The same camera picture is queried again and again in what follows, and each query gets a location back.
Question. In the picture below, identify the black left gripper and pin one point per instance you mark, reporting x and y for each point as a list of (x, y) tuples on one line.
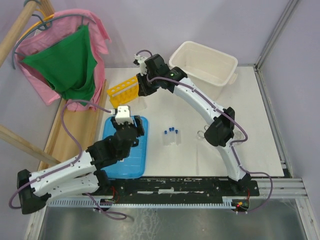
[(138, 122)]

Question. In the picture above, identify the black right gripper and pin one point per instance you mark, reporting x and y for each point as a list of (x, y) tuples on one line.
[(143, 90)]

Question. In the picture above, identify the yellow test tube rack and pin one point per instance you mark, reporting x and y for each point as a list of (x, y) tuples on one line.
[(124, 92)]

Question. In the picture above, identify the blue capped test tube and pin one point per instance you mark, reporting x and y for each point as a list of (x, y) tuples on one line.
[(165, 138), (178, 137), (171, 135)]

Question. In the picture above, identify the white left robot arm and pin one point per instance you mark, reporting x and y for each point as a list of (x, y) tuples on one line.
[(82, 174)]

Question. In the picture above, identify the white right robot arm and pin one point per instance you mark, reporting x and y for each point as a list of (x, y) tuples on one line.
[(221, 121)]

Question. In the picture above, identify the blue plastic tray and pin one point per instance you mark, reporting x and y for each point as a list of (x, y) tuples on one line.
[(132, 167)]

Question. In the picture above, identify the black mounting plate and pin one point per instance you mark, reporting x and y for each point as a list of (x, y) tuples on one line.
[(176, 190)]

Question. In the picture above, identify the white plastic bin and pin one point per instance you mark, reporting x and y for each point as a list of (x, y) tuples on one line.
[(209, 69)]

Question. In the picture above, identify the metal clamp tongs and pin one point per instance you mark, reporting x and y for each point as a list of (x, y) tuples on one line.
[(201, 133)]

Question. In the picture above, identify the green cloth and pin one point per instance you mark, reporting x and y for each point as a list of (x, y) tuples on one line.
[(68, 66)]

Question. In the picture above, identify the pink shirt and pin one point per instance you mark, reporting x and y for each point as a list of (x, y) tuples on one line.
[(61, 29)]

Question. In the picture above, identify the round glass flask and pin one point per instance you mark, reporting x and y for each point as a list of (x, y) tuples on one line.
[(238, 137)]

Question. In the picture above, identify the yellow clothes hanger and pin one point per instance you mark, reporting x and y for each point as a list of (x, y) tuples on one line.
[(37, 23)]

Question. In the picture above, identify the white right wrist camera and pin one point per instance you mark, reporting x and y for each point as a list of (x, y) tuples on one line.
[(140, 61)]

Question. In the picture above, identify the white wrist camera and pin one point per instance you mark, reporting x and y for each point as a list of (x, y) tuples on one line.
[(123, 115), (140, 61)]

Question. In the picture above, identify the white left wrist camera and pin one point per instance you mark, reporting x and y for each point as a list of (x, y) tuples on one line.
[(123, 115)]

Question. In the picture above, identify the aluminium frame rail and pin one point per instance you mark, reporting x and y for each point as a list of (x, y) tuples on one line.
[(278, 68)]

